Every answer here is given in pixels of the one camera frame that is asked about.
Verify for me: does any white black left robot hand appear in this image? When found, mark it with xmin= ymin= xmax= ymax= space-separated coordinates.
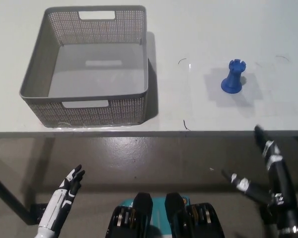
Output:
xmin=38 ymin=164 xmax=86 ymax=233

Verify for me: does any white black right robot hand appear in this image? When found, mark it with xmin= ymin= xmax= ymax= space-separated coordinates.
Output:
xmin=221 ymin=124 xmax=298 ymax=212

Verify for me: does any blue rook chess piece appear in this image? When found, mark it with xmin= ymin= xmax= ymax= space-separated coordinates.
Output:
xmin=221 ymin=59 xmax=247 ymax=95

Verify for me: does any black teal robot body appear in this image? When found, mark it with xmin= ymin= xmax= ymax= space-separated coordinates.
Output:
xmin=105 ymin=192 xmax=225 ymax=238

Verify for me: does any grey perforated plastic basket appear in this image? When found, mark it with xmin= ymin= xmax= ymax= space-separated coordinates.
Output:
xmin=19 ymin=5 xmax=149 ymax=128

